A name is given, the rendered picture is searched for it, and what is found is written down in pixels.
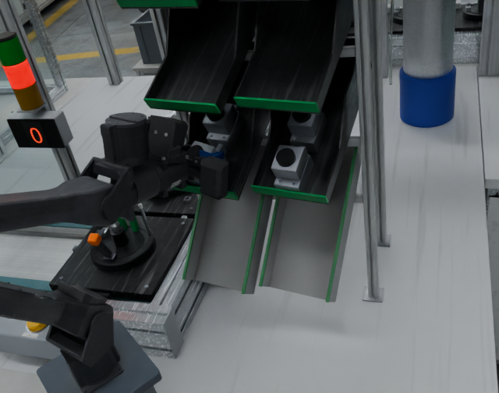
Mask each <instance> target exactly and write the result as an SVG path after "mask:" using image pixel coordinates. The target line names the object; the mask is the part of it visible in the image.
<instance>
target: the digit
mask: <svg viewBox="0 0 499 393"><path fill-rule="evenodd" d="M21 123H22V125H23V128H24V130H25V133H26V135H27V137H28V140H29V141H30V145H31V146H49V144H48V141H47V139H46V136H45V135H44V131H43V129H42V127H41V124H40V122H21Z"/></svg>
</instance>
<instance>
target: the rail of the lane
mask: <svg viewBox="0 0 499 393"><path fill-rule="evenodd" d="M95 293H97V294H98V295H100V296H103V297H105V298H106V299H108V300H107V302H106V303H107V304H109V305H111V306H112V307H113V313H114V316H113V323H114V322H115V321H117V320H118V321H120V322H121V323H122V325H123V326H124V327H125V328H126V330H127V331H128V332H129V333H130V334H131V335H132V336H133V338H134V339H135V340H136V342H137V343H138V344H139V346H140V347H141V348H142V350H143V351H144V352H145V353H146V354H147V355H148V356H158V357H164V358H169V359H176V357H177V355H178V354H179V351H180V349H181V347H182V344H183V342H184V340H183V337H182V333H181V331H180V328H179V324H178V321H177V319H176V316H175V312H174V310H173V307H172V306H161V305H154V304H146V303H133V302H126V301H118V300H112V297H111V295H110V293H106V292H95Z"/></svg>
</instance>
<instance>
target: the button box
mask: <svg viewBox="0 0 499 393"><path fill-rule="evenodd" d="M49 327H50V325H46V326H45V327H43V328H42V329H40V330H39V331H30V330H29V329H28V327H27V322H26V321H24V320H15V319H8V318H5V317H0V352H10V353H15V354H20V355H25V356H35V357H41V358H45V359H54V358H56V357H57V356H60V355H61V352H60V350H61V349H60V348H58V347H56V346H54V345H53V344H51V343H50V342H48V341H46V336H47V333H48V329H49Z"/></svg>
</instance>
